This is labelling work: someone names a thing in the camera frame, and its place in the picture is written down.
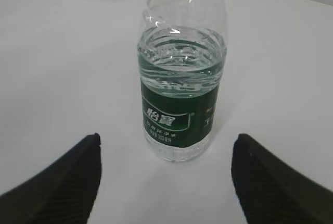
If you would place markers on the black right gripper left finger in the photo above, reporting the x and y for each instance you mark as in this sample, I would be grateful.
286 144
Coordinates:
64 192

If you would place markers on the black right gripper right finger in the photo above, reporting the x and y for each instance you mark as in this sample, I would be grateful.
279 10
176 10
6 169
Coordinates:
270 191

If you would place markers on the clear green-label water bottle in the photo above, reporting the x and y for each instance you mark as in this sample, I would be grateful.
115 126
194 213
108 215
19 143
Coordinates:
181 55

